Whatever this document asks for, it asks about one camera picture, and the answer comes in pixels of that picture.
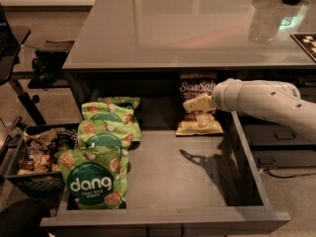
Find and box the brown sea salt chip bag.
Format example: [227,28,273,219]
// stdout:
[176,71,223,136]

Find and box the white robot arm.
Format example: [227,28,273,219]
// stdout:
[183,78,316,142]

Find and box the rear green dang chip bag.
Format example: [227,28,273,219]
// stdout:
[98,97,140,110]

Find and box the green dang chip bag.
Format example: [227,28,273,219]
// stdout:
[98,97,140,110]
[77,120,135,150]
[81,102,142,142]
[55,146,126,209]

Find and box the lower drawer cabinet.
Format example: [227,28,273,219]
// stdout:
[239,70,316,169]

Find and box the open grey drawer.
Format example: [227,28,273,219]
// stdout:
[41,97,290,237]

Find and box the grey glossy counter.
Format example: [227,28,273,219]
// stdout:
[64,0,316,72]

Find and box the front green dang chip bag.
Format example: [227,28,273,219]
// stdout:
[55,146,126,209]

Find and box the brown chip bag in crate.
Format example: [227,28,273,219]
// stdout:
[18,129,60,175]

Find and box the black checkered marker board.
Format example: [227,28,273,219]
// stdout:
[290,33,316,62]

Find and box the black chair with stand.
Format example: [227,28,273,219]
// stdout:
[1,7,87,125]

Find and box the black plastic crate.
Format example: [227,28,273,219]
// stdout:
[5,123,78,198]

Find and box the black cable on floor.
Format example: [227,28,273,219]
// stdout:
[263,168,316,180]

